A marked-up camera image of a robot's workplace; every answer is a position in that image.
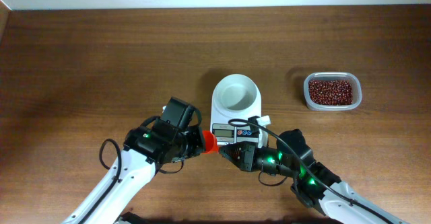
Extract orange measuring scoop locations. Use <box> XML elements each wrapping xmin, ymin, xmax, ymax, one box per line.
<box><xmin>202</xmin><ymin>130</ymin><xmax>219</xmax><ymax>154</ymax></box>

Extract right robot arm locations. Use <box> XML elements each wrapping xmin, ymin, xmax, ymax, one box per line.
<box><xmin>219</xmin><ymin>129</ymin><xmax>405</xmax><ymax>224</ymax></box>

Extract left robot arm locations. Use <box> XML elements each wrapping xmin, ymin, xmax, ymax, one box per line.
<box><xmin>64</xmin><ymin>98</ymin><xmax>205</xmax><ymax>223</ymax></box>

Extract white digital kitchen scale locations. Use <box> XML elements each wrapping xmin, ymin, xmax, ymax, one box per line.
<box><xmin>210</xmin><ymin>88</ymin><xmax>262</xmax><ymax>147</ymax></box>

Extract white round bowl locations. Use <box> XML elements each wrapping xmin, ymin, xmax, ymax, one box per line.
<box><xmin>213</xmin><ymin>74</ymin><xmax>258</xmax><ymax>112</ymax></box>

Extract red beans in container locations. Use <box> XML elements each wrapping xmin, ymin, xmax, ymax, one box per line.
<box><xmin>308</xmin><ymin>80</ymin><xmax>353</xmax><ymax>106</ymax></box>

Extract clear plastic container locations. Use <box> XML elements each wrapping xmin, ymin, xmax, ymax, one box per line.
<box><xmin>303</xmin><ymin>72</ymin><xmax>362</xmax><ymax>111</ymax></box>

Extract right black cable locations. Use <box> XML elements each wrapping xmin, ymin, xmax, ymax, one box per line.
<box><xmin>228</xmin><ymin>118</ymin><xmax>398</xmax><ymax>224</ymax></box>

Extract black cable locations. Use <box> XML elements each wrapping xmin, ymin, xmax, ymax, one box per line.
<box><xmin>228</xmin><ymin>118</ymin><xmax>398</xmax><ymax>224</ymax></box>
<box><xmin>98</xmin><ymin>138</ymin><xmax>123</xmax><ymax>218</ymax></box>

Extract left black cable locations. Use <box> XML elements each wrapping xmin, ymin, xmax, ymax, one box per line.
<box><xmin>98</xmin><ymin>138</ymin><xmax>123</xmax><ymax>218</ymax></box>

